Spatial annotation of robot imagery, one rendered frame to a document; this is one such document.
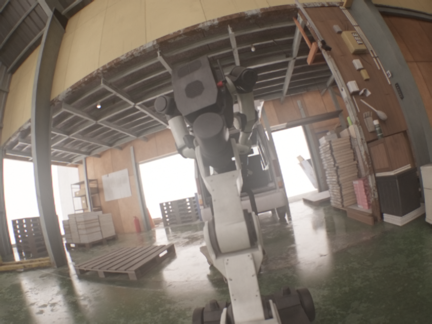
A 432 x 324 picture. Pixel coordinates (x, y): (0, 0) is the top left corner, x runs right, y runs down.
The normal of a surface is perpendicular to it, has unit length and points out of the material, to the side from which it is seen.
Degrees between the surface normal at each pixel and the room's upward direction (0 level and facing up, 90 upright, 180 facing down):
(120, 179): 90
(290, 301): 45
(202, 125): 72
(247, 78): 132
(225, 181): 58
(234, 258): 67
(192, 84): 88
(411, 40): 90
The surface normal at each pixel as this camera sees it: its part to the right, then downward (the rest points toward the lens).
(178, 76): -0.36, -0.35
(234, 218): -0.22, -0.78
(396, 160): -0.17, -0.11
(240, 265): -0.18, -0.49
